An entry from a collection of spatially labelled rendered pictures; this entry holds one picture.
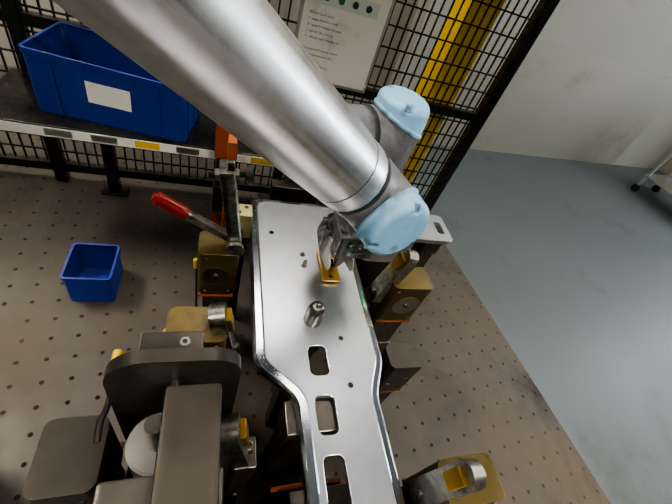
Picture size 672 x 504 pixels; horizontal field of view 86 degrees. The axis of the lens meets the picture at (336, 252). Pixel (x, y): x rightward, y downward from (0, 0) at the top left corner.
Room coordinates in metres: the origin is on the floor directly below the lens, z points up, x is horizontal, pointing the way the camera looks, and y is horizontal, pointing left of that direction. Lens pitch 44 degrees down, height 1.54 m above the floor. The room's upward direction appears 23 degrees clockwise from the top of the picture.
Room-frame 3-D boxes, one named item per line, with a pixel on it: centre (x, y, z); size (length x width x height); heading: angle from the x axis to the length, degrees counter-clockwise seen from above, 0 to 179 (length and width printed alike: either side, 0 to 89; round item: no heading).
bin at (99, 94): (0.71, 0.59, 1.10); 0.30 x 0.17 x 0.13; 108
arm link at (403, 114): (0.49, -0.01, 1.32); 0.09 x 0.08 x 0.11; 132
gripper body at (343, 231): (0.49, -0.01, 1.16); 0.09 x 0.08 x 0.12; 27
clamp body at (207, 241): (0.41, 0.21, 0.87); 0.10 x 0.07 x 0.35; 117
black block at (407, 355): (0.40, -0.20, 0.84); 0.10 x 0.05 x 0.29; 117
